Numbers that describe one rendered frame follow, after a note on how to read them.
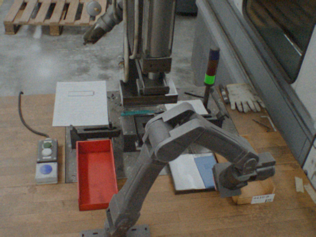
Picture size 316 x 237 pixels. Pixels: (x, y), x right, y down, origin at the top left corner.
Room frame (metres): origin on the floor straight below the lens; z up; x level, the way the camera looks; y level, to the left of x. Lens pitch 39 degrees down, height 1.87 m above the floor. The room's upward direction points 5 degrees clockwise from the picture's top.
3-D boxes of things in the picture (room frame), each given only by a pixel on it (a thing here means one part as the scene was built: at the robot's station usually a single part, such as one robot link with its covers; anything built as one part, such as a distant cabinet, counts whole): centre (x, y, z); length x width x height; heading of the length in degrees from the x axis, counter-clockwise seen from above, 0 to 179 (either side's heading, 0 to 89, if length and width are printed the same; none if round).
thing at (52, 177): (0.85, 0.34, 0.90); 0.07 x 0.07 x 0.06; 13
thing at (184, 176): (0.91, -0.15, 0.91); 0.17 x 0.16 x 0.02; 103
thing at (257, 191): (0.92, -0.31, 0.93); 0.25 x 0.13 x 0.08; 13
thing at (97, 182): (0.85, 0.17, 0.93); 0.25 x 0.12 x 0.06; 13
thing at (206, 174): (0.90, -0.20, 0.93); 0.15 x 0.07 x 0.03; 16
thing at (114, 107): (1.14, 0.01, 0.88); 0.65 x 0.50 x 0.03; 103
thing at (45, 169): (0.85, 0.34, 0.93); 0.04 x 0.04 x 0.02
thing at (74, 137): (1.00, 0.26, 0.95); 0.06 x 0.03 x 0.09; 103
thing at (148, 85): (1.12, 0.04, 1.22); 0.26 x 0.18 x 0.30; 13
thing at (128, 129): (1.06, 0.01, 0.98); 0.20 x 0.10 x 0.01; 103
